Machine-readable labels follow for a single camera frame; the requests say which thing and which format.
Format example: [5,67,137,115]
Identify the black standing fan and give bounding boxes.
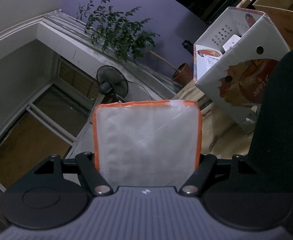
[96,65,129,103]

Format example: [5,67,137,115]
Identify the potted ficus tree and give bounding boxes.
[76,0,194,86]

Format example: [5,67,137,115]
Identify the white apple cardboard box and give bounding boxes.
[194,7,290,134]

